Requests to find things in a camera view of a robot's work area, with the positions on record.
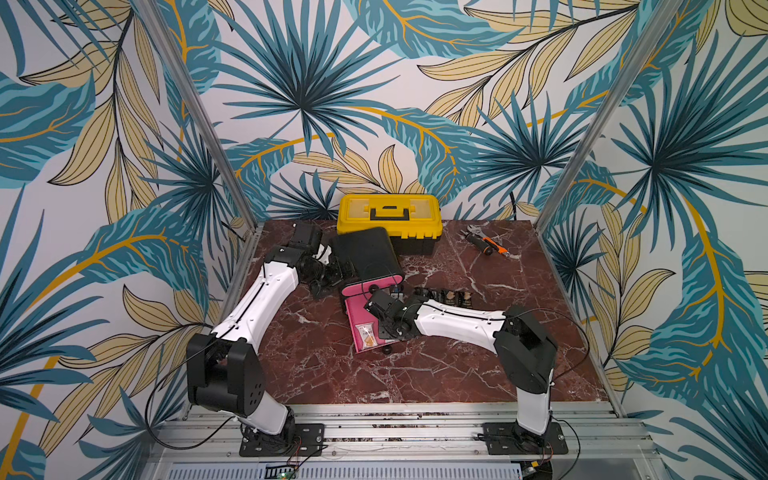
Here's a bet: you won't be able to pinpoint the aluminium right corner post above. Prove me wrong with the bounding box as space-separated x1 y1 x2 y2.
533 0 688 234

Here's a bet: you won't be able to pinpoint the black drawer cabinet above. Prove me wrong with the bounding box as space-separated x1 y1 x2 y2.
330 227 404 289

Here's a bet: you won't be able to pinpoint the aluminium corner post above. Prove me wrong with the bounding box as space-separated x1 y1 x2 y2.
533 0 688 234
128 0 259 232

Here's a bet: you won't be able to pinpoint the yellow black toolbox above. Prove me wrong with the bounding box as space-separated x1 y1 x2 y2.
337 194 443 255

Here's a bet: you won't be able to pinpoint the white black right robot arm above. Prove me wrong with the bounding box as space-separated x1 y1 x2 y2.
364 290 558 437

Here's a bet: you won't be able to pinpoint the orange black pliers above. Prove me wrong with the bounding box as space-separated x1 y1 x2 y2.
462 225 511 257

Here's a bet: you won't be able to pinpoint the black cookie packet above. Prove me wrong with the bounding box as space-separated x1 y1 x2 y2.
455 291 473 309
433 289 457 306
413 287 433 301

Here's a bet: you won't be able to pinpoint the clear snack bag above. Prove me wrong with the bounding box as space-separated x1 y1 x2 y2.
355 323 378 351

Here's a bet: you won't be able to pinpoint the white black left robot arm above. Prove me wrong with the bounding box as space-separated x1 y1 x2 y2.
186 223 331 436

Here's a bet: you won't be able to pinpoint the aluminium front rail base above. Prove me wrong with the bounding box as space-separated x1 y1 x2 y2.
140 401 670 479

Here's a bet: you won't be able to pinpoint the aluminium left corner post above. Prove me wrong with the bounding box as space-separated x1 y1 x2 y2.
128 0 259 232

